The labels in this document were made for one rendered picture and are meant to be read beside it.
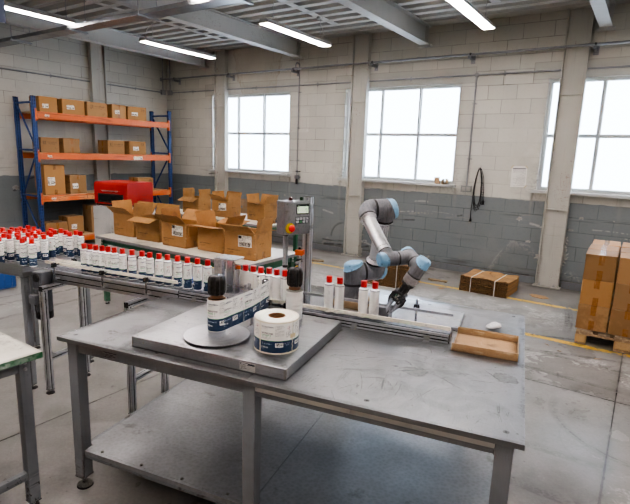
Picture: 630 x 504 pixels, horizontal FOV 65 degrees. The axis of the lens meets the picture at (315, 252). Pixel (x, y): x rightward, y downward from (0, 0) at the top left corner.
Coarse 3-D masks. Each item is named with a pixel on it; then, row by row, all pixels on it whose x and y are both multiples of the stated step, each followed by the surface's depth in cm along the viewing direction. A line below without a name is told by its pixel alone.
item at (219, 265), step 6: (216, 264) 280; (222, 264) 288; (228, 264) 279; (234, 264) 278; (216, 270) 280; (222, 270) 288; (228, 270) 280; (234, 270) 279; (228, 276) 281; (234, 276) 280; (228, 282) 281; (234, 282) 280; (228, 288) 282; (234, 288) 281; (228, 294) 280; (234, 294) 279
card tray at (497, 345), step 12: (456, 336) 256; (468, 336) 257; (480, 336) 257; (492, 336) 255; (504, 336) 252; (516, 336) 250; (456, 348) 237; (468, 348) 235; (480, 348) 233; (492, 348) 241; (504, 348) 242; (516, 348) 242; (516, 360) 227
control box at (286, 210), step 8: (280, 200) 278; (296, 200) 281; (280, 208) 277; (288, 208) 274; (280, 216) 278; (288, 216) 275; (296, 216) 278; (304, 216) 280; (280, 224) 279; (288, 224) 276; (296, 224) 278; (304, 224) 281; (280, 232) 279; (288, 232) 277; (296, 232) 279; (304, 232) 282
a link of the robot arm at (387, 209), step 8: (376, 200) 278; (384, 200) 279; (392, 200) 280; (384, 208) 277; (392, 208) 278; (384, 216) 279; (392, 216) 281; (384, 224) 282; (384, 232) 287; (368, 256) 302; (368, 264) 299; (376, 264) 296; (368, 272) 298; (376, 272) 299; (384, 272) 301
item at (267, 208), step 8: (248, 200) 713; (256, 200) 725; (264, 200) 726; (272, 200) 699; (248, 208) 710; (256, 208) 700; (264, 208) 692; (272, 208) 704; (248, 216) 712; (256, 216) 702; (264, 216) 694; (272, 216) 707
